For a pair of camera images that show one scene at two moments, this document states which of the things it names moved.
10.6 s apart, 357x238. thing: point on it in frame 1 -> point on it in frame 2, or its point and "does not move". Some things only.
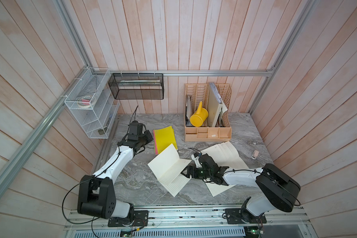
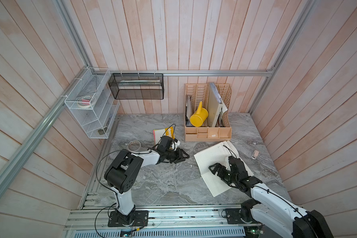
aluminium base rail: [209, 222] does not move
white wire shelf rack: [92, 99] does not move
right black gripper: [193, 174] -> [217, 165]
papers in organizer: [221, 109] does not move
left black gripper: [147, 133] -> [178, 158]
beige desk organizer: [206, 117] does not move
